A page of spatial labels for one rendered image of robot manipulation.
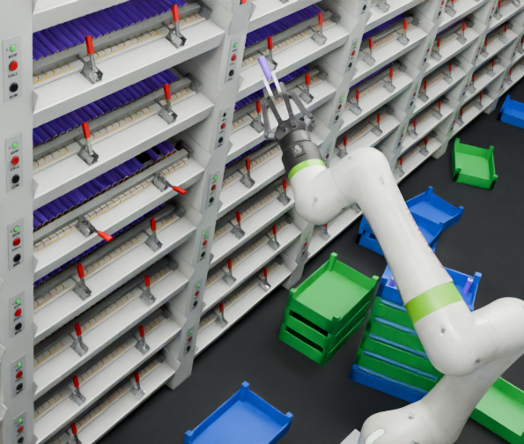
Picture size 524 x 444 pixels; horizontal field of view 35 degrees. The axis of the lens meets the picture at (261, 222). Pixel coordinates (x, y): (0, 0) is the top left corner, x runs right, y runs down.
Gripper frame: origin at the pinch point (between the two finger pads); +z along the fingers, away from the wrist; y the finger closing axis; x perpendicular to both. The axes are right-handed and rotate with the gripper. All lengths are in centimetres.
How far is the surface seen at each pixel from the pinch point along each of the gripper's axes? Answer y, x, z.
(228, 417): 53, 93, -47
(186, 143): 27.2, 13.8, 3.9
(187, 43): 14.5, -22.3, 4.0
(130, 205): 43.2, 1.6, -15.6
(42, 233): 60, -16, -25
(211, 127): 18.6, 7.6, 1.1
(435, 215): -47, 186, 34
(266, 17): -5.1, -2.6, 19.1
